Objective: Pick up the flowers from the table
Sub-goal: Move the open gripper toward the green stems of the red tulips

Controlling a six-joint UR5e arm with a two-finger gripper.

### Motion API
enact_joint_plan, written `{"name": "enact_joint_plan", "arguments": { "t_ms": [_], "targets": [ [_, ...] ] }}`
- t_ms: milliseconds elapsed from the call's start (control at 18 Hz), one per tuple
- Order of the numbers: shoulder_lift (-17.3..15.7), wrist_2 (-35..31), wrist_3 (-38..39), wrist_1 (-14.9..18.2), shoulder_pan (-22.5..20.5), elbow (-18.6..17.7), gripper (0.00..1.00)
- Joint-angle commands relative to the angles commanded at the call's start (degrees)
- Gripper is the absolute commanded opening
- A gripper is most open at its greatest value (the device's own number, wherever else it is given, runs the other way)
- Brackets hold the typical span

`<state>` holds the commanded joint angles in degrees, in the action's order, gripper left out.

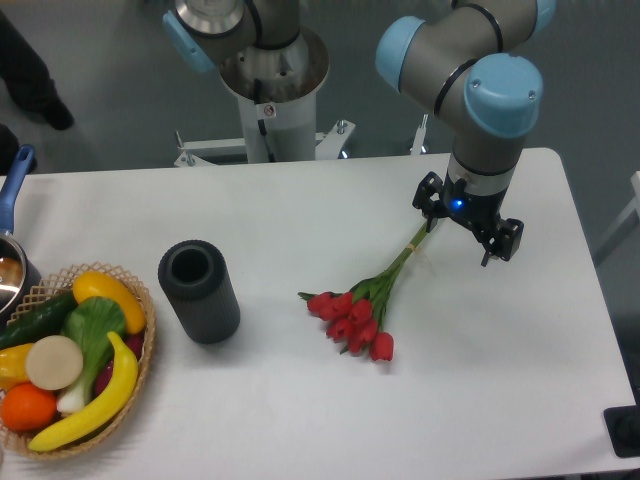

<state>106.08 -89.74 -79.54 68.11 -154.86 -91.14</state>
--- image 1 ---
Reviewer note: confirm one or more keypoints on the green cucumber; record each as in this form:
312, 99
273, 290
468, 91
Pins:
45, 319

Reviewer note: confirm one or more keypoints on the white frame at right edge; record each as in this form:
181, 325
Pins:
621, 227

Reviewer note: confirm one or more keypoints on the blue handled saucepan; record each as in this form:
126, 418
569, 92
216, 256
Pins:
18, 274

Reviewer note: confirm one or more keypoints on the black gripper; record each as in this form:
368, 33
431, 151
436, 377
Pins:
480, 214

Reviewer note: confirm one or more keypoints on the dark grey ribbed vase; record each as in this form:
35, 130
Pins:
193, 275

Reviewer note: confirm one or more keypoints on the yellow bell pepper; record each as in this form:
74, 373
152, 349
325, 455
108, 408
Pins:
13, 366

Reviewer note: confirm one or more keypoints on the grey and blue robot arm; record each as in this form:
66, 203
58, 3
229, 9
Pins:
460, 69

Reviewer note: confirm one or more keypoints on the red purple vegetable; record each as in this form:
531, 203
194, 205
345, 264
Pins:
135, 343

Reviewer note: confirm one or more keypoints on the woven wicker basket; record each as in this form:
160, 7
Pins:
59, 283

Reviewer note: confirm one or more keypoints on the person's dark leg and shoe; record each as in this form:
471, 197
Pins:
28, 79

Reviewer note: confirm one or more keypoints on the red tulip bouquet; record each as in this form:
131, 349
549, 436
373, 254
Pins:
356, 318

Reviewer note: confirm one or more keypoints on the round beige disc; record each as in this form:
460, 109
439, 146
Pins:
54, 363

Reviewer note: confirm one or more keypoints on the green bok choy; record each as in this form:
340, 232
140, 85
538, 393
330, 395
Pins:
88, 326

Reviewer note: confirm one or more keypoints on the orange fruit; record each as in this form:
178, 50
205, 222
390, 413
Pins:
27, 408

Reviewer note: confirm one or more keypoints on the yellow banana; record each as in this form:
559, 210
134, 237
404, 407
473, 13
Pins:
100, 410

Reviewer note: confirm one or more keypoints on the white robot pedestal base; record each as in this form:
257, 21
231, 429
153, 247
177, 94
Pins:
275, 92

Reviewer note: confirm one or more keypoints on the black device at table edge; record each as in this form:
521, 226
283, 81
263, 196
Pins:
623, 429

